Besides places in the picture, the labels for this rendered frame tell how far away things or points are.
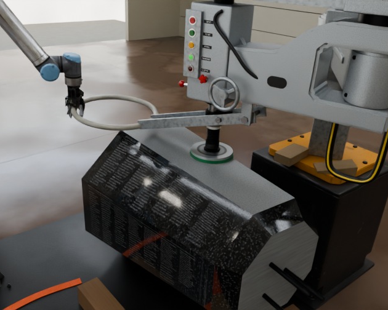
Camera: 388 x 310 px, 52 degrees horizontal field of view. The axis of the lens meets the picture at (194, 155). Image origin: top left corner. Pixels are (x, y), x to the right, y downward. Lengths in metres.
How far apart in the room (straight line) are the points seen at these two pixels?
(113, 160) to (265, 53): 1.01
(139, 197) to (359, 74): 1.10
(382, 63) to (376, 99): 0.13
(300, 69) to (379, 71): 0.28
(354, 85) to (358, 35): 0.18
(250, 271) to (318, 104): 0.69
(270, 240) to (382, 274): 1.44
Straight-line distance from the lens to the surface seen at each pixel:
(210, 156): 1.94
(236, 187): 1.75
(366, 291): 2.75
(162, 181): 1.90
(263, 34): 9.12
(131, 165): 2.09
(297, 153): 2.24
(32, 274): 2.65
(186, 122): 1.98
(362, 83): 1.58
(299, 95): 1.64
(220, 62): 1.75
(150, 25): 10.34
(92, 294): 2.28
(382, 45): 1.54
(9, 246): 2.90
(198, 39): 1.77
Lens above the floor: 1.72
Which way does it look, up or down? 25 degrees down
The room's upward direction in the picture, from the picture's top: 3 degrees clockwise
